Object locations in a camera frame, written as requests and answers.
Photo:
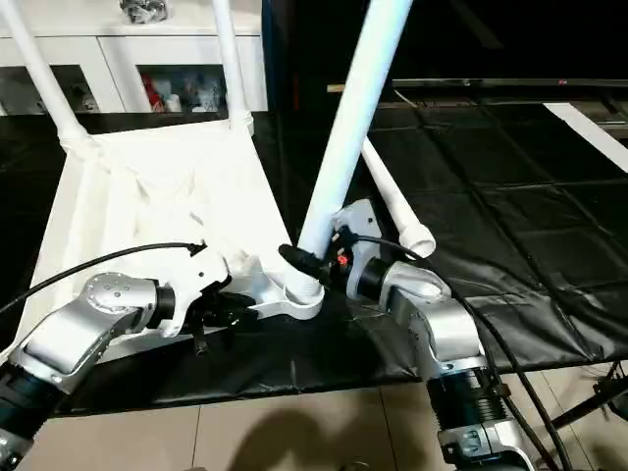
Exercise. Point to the white glass-door cabinet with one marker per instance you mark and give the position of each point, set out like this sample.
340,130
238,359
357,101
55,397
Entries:
122,49

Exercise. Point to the red labelled package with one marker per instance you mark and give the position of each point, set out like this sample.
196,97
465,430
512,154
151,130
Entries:
152,93

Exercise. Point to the white flat strip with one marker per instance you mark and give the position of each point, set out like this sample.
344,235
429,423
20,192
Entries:
584,132

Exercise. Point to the white plastic table top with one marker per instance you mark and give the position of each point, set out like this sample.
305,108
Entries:
147,206

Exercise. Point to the black tripod stand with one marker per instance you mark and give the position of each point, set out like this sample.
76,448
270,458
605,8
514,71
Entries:
593,397

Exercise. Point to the black metal rail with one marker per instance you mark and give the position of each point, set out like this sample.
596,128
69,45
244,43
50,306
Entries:
515,83

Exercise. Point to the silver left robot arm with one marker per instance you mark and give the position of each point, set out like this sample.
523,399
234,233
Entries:
73,333

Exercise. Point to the black work mat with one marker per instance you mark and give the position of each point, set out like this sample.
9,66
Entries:
490,294

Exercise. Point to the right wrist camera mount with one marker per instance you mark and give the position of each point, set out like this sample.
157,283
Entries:
360,221

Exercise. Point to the white plastic table leg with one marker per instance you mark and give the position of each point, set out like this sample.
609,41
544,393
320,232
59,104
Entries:
392,196
233,64
353,122
46,83

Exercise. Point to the small tan label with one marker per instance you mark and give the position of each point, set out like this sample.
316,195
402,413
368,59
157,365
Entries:
335,88

